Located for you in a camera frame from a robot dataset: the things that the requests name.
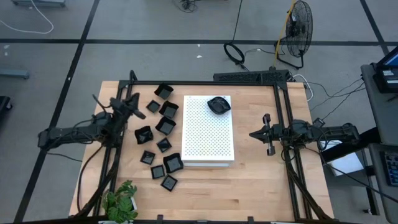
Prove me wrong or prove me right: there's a grey desk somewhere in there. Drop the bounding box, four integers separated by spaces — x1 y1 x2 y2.
360 62 398 147

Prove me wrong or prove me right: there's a white perforated metal shelf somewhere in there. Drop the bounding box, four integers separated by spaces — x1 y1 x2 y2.
181 95 235 168

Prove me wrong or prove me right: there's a black pot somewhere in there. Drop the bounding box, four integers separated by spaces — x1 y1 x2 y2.
206 96 232 115

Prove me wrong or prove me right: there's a white cable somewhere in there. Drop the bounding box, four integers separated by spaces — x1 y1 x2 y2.
292 73 314 103
0 0 55 35

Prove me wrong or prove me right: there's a black floor fan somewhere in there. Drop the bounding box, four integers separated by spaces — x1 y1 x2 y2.
273 0 314 70

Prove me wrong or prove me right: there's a coiled black cable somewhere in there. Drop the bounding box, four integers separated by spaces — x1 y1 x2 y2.
223 0 249 72

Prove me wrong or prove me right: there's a black laptop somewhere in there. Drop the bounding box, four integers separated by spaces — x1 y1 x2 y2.
373 45 398 94

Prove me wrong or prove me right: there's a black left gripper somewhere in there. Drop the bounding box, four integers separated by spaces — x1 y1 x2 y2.
109 92 147 120

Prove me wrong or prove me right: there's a green potted plant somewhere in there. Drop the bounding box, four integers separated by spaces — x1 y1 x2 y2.
101 179 139 224

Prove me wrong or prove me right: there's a yellow cable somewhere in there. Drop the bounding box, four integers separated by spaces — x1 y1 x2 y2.
272 0 296 68

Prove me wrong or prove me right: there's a black keyboard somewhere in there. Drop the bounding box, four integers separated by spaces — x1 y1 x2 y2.
384 152 398 187

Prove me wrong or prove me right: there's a small black square plate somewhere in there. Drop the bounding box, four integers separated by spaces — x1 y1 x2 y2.
139 150 156 166
146 99 161 114
160 174 178 192
156 137 173 154
150 164 166 180

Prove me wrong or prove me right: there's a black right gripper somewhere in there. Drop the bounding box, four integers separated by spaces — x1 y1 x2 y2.
249 113 284 156

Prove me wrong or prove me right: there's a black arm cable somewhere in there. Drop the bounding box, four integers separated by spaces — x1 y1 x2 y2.
76 144 105 215

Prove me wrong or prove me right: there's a black vented case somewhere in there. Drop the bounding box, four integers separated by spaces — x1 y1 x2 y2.
213 68 290 85

